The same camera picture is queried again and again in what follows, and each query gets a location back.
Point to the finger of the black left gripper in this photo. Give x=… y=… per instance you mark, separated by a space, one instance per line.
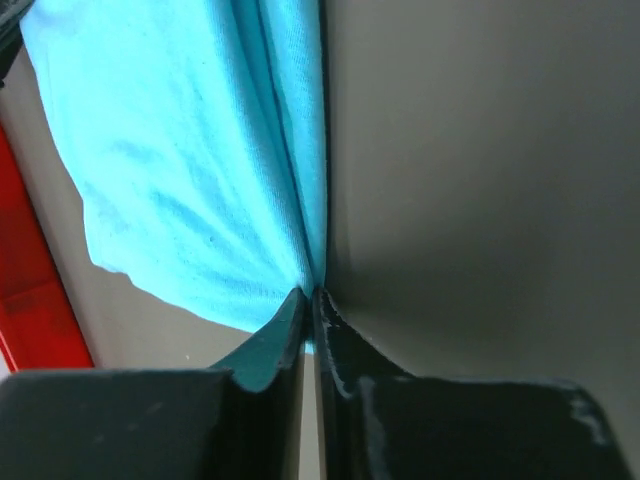
x=11 y=13

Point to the light blue t shirt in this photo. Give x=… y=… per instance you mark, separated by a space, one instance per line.
x=194 y=134

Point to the red plastic bin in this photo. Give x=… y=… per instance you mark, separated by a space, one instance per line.
x=38 y=327

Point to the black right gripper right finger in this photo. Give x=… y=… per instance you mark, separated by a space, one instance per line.
x=379 y=421

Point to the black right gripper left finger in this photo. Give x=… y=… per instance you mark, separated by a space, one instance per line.
x=237 y=419

